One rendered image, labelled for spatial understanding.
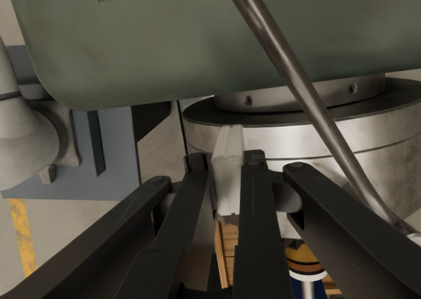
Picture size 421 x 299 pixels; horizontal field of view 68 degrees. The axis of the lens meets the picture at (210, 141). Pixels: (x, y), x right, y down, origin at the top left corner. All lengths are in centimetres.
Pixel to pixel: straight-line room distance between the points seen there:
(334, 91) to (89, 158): 67
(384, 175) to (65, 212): 189
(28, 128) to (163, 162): 104
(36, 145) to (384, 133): 65
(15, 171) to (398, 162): 64
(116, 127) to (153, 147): 82
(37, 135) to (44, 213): 141
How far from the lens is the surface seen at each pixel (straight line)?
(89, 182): 96
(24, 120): 74
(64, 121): 85
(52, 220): 215
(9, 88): 74
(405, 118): 35
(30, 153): 74
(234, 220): 38
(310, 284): 58
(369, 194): 25
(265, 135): 30
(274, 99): 34
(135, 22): 28
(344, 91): 35
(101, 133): 89
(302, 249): 50
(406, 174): 37
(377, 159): 33
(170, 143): 164
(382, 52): 30
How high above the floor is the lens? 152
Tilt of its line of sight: 72 degrees down
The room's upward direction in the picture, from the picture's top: 158 degrees counter-clockwise
